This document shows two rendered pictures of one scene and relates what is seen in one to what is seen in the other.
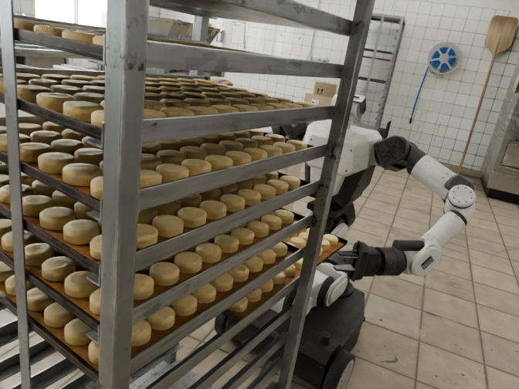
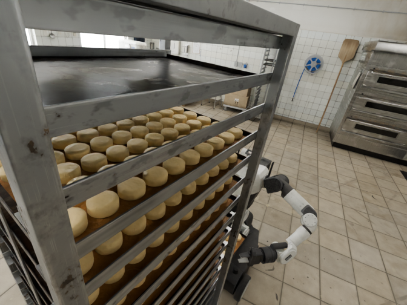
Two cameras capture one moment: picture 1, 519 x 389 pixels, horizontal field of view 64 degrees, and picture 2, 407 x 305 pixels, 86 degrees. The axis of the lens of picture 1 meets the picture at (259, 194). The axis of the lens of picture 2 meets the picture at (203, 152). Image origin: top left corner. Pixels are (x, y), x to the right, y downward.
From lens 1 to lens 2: 0.59 m
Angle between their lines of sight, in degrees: 9
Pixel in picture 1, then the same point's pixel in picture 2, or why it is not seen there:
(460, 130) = (320, 105)
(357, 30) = (248, 183)
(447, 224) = (300, 235)
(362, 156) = (257, 186)
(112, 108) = not seen: outside the picture
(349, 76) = (243, 203)
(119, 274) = not seen: outside the picture
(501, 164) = (341, 129)
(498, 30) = (346, 48)
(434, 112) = (306, 94)
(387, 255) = (266, 255)
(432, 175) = (294, 203)
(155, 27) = not seen: hidden behind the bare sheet
